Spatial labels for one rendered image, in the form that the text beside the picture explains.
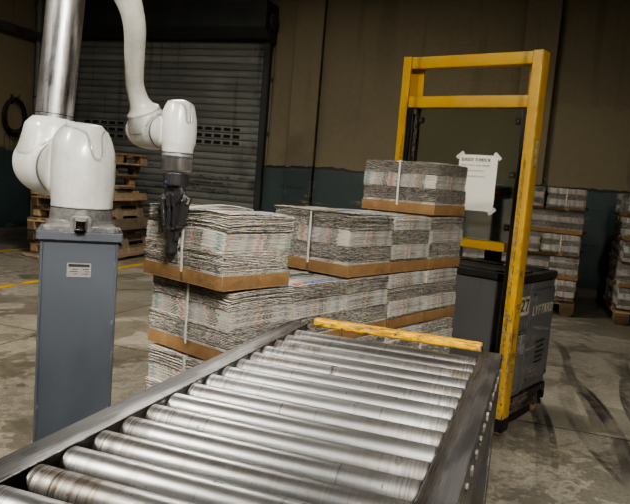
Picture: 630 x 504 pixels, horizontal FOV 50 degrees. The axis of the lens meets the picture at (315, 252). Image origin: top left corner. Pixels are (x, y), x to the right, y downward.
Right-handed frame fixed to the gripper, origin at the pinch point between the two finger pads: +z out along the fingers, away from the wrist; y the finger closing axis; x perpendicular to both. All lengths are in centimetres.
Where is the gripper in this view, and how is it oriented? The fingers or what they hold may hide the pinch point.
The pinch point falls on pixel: (172, 241)
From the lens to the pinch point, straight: 205.5
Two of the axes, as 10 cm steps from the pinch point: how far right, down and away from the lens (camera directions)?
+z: -0.8, 9.9, 1.1
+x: -6.3, 0.3, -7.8
